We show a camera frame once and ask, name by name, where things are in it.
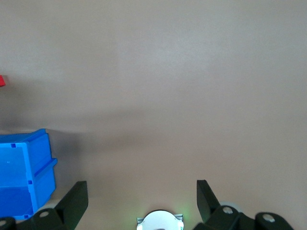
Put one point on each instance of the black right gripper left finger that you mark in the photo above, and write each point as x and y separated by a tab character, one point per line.
72	203

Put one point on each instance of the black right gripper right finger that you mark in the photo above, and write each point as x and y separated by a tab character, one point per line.
206	203

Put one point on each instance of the red cube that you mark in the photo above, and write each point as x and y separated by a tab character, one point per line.
2	80

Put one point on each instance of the blue plastic bin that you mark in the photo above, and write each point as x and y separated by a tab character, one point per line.
21	172

